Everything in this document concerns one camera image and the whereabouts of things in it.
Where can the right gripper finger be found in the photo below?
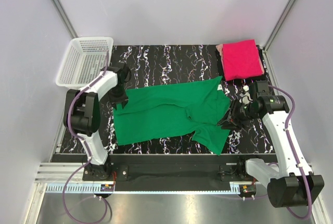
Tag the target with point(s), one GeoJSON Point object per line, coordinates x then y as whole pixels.
{"type": "Point", "coordinates": [230, 126]}
{"type": "Point", "coordinates": [227, 119]}

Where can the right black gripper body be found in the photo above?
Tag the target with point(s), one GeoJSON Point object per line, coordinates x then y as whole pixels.
{"type": "Point", "coordinates": [241, 113]}

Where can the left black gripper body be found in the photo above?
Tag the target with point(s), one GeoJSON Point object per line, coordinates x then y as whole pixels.
{"type": "Point", "coordinates": [117, 94]}

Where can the green t shirt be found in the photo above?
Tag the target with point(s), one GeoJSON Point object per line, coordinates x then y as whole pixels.
{"type": "Point", "coordinates": [166, 111]}

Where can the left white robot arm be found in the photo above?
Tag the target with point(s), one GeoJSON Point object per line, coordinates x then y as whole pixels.
{"type": "Point", "coordinates": [82, 115]}

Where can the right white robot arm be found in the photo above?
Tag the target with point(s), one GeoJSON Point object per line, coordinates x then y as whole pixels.
{"type": "Point", "coordinates": [294, 182]}

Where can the black marble pattern mat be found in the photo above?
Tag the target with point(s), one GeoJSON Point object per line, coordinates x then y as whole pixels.
{"type": "Point", "coordinates": [170, 64]}

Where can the white plastic basket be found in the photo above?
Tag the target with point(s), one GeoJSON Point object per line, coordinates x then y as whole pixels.
{"type": "Point", "coordinates": [83, 60]}

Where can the folded pink t shirt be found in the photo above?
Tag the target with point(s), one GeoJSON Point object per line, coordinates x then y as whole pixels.
{"type": "Point", "coordinates": [241, 60]}

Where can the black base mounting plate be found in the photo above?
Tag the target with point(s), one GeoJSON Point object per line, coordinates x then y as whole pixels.
{"type": "Point", "coordinates": [171, 173]}

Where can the folded peach t shirt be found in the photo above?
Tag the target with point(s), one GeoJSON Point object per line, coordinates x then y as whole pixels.
{"type": "Point", "coordinates": [219, 48]}

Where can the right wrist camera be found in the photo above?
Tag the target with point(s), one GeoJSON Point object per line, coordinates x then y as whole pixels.
{"type": "Point", "coordinates": [245, 97]}

